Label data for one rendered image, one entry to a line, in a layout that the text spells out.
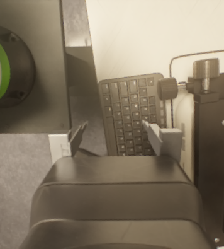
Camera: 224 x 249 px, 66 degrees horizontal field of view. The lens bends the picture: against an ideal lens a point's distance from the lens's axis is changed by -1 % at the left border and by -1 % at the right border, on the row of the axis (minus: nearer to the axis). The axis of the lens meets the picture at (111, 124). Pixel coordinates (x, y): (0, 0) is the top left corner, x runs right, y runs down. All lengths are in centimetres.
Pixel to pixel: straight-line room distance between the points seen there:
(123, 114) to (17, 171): 122
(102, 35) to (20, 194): 142
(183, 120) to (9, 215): 163
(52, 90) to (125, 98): 15
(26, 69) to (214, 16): 37
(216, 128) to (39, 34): 35
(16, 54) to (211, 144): 36
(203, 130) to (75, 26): 100
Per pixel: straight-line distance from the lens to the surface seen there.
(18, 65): 34
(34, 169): 144
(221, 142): 36
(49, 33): 36
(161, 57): 40
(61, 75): 35
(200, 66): 30
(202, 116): 33
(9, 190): 164
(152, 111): 38
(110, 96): 38
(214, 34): 44
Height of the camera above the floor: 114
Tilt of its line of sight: 74 degrees down
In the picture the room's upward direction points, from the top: 178 degrees counter-clockwise
